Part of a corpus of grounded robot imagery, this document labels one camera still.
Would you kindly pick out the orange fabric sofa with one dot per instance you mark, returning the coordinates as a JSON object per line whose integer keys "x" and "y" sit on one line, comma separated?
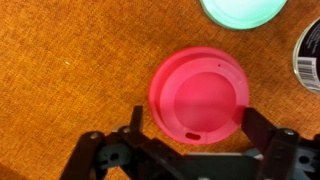
{"x": 66, "y": 83}

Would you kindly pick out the pink cup lid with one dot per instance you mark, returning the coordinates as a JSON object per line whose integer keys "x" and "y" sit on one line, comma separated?
{"x": 200, "y": 100}

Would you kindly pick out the green cup lid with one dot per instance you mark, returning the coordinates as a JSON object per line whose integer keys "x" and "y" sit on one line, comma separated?
{"x": 243, "y": 13}

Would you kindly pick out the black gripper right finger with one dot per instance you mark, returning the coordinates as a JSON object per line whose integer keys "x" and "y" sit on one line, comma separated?
{"x": 283, "y": 153}

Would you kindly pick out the dark round can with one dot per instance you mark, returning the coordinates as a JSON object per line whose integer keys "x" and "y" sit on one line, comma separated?
{"x": 310, "y": 56}

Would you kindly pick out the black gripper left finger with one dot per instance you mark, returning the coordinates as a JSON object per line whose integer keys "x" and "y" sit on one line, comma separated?
{"x": 100, "y": 156}

